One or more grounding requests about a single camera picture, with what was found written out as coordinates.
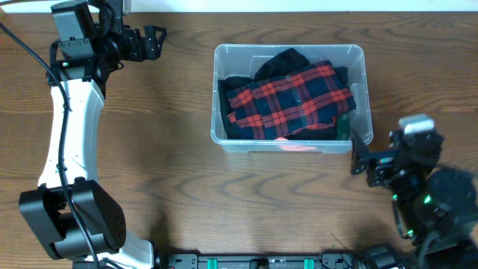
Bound red plaid shirt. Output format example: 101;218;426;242
226;61;356;140

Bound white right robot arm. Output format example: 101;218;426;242
350;129;477;268

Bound pink printed t-shirt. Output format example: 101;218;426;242
274;137;317;152

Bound dark green garment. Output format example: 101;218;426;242
336;114;350;140

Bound large black garment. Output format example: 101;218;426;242
217;49;348;140

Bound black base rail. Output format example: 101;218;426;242
154;251;366;269

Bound clear plastic storage bin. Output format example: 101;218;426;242
211;44;373;154

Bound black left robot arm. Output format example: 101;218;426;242
19;0;167;268

